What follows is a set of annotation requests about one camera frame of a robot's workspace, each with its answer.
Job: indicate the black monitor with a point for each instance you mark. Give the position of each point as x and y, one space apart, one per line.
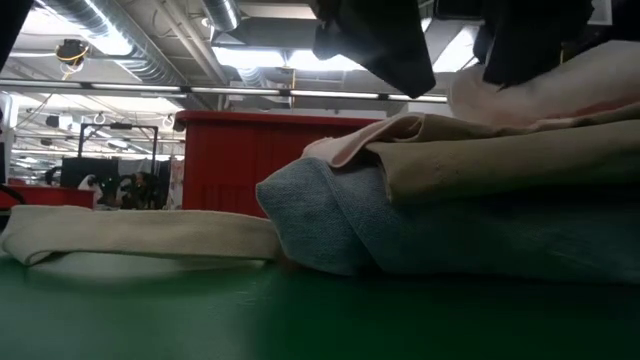
87 172

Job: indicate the long LED light bar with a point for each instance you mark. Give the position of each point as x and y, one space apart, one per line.
235 91

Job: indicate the long corrugated silver duct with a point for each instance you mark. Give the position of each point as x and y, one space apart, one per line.
140 60

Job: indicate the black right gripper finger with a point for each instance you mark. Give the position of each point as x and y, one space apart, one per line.
530 55

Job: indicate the low red bin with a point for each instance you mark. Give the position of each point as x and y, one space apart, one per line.
50 196

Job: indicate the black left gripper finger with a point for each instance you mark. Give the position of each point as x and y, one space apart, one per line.
385 55

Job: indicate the round silver ventilation duct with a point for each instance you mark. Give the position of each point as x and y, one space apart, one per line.
220 15

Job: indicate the white printed tote bag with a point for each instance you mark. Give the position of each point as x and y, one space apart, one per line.
150 232

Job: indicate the white garment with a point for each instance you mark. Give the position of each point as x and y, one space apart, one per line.
500 105

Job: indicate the light blue denim jeans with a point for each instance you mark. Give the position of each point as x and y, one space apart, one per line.
400 235

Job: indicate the beige garment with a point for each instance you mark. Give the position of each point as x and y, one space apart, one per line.
500 160

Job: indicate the green table mat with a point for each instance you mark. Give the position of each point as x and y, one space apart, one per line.
250 320

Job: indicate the yellow black ceiling device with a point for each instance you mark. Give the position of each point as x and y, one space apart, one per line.
72 51

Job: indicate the red plastic laundry basket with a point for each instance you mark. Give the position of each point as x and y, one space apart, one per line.
240 160

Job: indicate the black metal stand frame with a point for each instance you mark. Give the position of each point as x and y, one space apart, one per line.
120 126

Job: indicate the person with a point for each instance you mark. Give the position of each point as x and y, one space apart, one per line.
137 190

